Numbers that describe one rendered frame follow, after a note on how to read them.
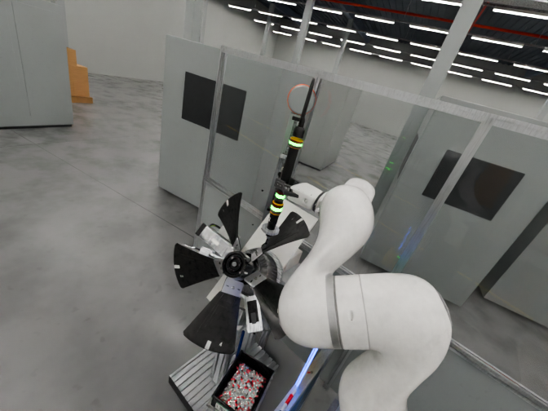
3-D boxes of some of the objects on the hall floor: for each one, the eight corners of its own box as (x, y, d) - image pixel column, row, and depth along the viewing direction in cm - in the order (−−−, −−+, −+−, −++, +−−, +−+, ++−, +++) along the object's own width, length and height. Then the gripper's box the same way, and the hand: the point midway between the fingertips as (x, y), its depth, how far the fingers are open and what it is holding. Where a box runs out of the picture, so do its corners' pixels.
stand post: (214, 378, 183) (237, 285, 143) (222, 389, 179) (249, 296, 138) (208, 383, 180) (232, 289, 139) (216, 394, 175) (243, 300, 135)
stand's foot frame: (236, 329, 221) (237, 323, 217) (276, 371, 199) (279, 365, 195) (168, 382, 174) (169, 375, 171) (210, 444, 152) (212, 438, 148)
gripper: (338, 188, 89) (297, 168, 98) (313, 198, 76) (267, 173, 85) (331, 208, 92) (291, 186, 101) (305, 219, 79) (262, 193, 88)
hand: (285, 182), depth 92 cm, fingers open, 5 cm apart
